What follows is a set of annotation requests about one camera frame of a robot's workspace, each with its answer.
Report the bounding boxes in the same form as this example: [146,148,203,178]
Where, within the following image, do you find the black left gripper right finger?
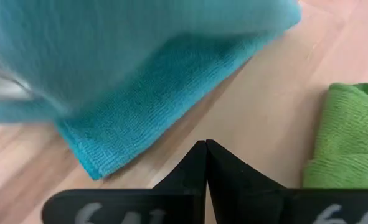
[205,139,368,224]

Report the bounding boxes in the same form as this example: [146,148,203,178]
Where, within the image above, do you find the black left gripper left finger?
[42,140,208,224]

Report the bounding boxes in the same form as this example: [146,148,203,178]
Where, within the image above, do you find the green microfiber towel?
[302,82,368,190]

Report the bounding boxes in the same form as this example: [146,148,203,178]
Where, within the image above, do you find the light blue microfiber towel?
[0,0,303,181]

